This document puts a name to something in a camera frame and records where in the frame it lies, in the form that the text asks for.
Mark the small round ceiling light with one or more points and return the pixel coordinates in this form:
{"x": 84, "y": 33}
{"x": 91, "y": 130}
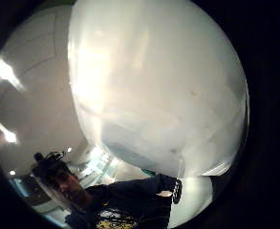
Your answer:
{"x": 69, "y": 149}
{"x": 12, "y": 172}

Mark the the person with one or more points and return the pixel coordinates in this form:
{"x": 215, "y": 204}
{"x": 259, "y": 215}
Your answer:
{"x": 123, "y": 200}

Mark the black head-worn device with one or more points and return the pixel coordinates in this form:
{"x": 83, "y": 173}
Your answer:
{"x": 48, "y": 159}

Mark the long ceiling light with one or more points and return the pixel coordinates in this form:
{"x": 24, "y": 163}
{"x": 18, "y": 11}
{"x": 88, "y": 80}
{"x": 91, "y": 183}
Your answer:
{"x": 8, "y": 135}
{"x": 6, "y": 73}

